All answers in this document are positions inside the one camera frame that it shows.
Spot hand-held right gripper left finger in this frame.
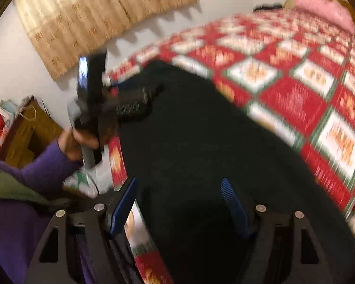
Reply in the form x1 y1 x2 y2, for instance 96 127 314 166
25 177 139 284

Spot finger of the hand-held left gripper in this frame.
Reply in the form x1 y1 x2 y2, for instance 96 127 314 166
114 83 164 116

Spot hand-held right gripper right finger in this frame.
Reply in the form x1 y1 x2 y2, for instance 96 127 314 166
221 178 341 284

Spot black pants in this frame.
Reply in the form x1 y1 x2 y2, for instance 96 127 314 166
118 60 355 284

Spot person's left forearm purple sleeve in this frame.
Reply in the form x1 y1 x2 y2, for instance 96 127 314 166
20 138 84 190

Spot person's left hand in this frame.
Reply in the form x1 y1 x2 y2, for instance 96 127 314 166
58 126 101 164

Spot brown wooden cabinet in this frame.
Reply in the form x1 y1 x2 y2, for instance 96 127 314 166
0 95 64 169

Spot beige patterned curtain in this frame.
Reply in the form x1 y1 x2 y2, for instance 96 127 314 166
14 0 199 80

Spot pale white bag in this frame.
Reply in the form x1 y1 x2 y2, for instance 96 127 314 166
0 98 22 122

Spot person's torso purple green clothing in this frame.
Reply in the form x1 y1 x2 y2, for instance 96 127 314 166
0 153 97 284

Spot red white printed blanket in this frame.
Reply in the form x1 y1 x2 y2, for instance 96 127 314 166
62 7 355 284

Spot small black object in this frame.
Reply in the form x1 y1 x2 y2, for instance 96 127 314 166
252 3 282 13

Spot pink pillow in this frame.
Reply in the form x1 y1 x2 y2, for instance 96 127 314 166
294 0 355 34

